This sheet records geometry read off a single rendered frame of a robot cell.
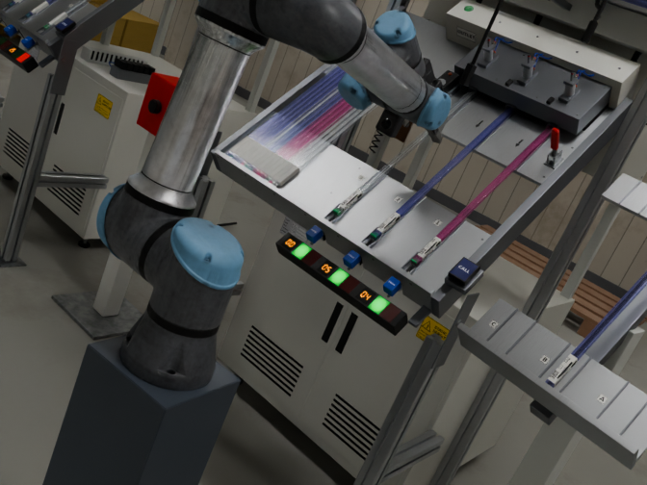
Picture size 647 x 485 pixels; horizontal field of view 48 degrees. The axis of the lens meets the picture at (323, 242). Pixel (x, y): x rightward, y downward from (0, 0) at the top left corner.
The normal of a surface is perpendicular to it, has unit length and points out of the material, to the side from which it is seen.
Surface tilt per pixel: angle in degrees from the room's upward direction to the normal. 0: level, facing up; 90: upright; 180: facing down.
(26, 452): 0
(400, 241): 43
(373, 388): 90
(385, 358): 90
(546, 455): 90
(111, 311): 90
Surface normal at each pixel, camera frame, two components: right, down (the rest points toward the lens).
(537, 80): -0.14, -0.62
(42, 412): 0.37, -0.88
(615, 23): -0.60, 0.03
